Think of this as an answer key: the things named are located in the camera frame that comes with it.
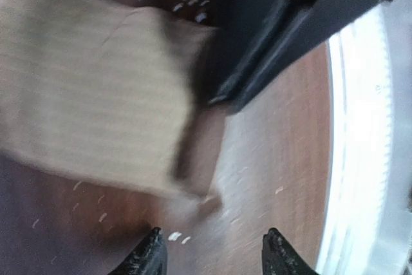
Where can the plain beige sock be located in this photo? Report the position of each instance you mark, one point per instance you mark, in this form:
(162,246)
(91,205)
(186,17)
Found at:
(96,91)

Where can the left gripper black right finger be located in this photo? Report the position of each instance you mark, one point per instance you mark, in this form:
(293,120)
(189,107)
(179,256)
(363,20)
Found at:
(280,258)

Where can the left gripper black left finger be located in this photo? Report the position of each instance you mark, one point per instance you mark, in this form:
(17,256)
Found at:
(149,257)

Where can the aluminium front table rail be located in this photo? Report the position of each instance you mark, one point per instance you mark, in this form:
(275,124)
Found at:
(367,227)

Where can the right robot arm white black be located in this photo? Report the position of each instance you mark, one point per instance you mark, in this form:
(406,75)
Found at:
(257,39)

